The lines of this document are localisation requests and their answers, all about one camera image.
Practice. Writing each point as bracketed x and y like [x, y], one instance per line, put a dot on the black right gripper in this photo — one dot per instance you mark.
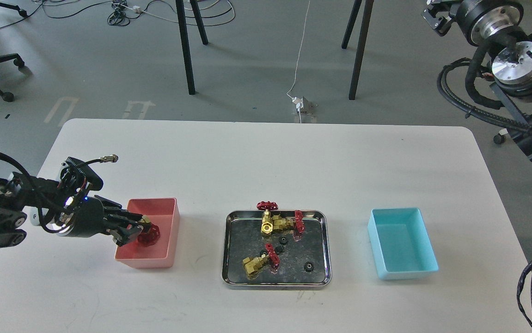
[441, 14]

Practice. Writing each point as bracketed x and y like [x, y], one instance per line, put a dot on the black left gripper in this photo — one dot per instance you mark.
[90, 218]

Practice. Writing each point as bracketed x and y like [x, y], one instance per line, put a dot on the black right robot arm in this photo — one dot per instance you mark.
[487, 85]

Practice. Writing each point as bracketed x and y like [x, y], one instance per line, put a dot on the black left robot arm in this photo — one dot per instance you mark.
[64, 206]

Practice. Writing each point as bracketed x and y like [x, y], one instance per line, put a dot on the pink plastic box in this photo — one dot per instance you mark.
[163, 212]

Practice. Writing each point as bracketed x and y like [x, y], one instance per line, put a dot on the light blue plastic box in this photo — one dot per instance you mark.
[401, 246]

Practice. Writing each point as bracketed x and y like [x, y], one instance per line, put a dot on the black stand legs right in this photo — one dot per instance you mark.
[361, 42]

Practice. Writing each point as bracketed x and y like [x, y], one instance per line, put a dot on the stainless steel tray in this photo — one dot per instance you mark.
[243, 239]

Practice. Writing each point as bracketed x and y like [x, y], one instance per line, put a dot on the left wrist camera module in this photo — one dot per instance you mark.
[77, 174]

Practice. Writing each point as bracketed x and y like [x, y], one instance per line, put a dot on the brass double valve red handles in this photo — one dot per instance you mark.
[274, 224]

